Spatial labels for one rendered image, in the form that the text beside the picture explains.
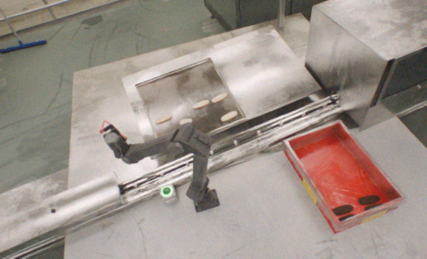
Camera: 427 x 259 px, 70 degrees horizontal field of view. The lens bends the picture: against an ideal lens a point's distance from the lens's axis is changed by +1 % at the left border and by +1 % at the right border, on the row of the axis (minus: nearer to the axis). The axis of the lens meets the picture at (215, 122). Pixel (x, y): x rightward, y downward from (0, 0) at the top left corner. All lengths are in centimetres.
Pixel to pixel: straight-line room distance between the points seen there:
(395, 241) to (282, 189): 50
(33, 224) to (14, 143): 197
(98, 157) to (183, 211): 62
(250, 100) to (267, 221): 68
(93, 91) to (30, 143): 136
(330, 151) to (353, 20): 65
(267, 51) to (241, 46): 17
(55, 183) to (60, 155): 131
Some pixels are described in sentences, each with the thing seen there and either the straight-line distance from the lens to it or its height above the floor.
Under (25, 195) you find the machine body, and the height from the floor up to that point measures 82.
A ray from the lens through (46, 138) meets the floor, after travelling 341.
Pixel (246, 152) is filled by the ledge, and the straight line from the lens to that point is 158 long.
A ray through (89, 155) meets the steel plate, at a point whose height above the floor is 82.
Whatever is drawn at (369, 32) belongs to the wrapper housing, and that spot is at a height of 130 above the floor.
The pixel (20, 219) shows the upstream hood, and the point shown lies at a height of 92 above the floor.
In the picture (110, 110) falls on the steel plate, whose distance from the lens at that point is 206.
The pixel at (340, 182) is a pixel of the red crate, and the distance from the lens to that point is 159.
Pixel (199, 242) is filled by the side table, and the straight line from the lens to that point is 145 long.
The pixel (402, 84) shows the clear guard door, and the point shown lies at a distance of 170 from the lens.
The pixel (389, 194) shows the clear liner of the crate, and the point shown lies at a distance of 157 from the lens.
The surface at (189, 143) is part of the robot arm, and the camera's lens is 104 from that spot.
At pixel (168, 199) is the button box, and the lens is 149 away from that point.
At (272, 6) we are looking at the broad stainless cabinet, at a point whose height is 48.
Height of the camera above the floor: 218
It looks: 50 degrees down
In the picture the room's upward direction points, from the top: 10 degrees counter-clockwise
